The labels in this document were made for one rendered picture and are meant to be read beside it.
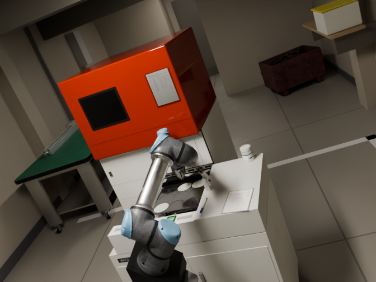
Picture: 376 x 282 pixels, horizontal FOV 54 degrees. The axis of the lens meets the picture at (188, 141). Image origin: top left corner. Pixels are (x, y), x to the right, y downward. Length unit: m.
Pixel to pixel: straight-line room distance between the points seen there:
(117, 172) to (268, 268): 1.28
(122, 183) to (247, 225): 1.17
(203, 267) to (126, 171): 0.95
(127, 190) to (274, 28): 5.44
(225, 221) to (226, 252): 0.20
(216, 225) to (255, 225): 0.20
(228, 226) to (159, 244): 0.47
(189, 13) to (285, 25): 3.29
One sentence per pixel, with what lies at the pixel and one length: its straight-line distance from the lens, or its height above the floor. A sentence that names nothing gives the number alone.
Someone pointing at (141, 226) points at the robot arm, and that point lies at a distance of 1.64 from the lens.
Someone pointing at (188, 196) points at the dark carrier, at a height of 0.90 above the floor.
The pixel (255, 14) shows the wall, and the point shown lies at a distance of 7.54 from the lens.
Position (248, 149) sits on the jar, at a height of 1.05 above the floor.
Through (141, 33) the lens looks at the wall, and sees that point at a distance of 9.59.
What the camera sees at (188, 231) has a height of 0.90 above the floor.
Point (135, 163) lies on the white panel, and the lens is 2.68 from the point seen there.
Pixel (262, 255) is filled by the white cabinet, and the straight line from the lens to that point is 2.09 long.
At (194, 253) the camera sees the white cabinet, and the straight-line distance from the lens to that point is 2.16.
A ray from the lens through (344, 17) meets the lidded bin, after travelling 4.39.
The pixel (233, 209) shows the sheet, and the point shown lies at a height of 0.97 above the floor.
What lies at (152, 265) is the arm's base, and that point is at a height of 1.02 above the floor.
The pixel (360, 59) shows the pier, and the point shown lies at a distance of 5.01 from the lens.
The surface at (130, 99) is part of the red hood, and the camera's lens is 2.44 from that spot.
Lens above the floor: 1.99
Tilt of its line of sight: 19 degrees down
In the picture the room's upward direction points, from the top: 22 degrees counter-clockwise
